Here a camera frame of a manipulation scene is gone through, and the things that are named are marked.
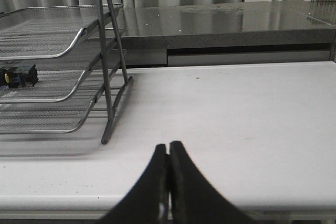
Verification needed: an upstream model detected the silver rack frame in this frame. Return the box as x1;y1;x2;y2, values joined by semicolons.
0;0;133;145

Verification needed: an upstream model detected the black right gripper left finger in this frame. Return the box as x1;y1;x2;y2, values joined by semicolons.
97;144;169;223

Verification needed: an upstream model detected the red emergency stop button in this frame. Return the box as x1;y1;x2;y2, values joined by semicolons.
1;65;39;88

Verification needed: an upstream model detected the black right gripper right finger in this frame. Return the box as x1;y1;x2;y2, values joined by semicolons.
170;141;255;223

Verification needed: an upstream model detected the dark granite counter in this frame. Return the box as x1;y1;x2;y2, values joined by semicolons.
118;0;335;67

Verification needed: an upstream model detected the mesh tray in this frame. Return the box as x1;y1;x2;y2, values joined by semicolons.
0;3;124;61
1;86;125;134
1;49;102;103

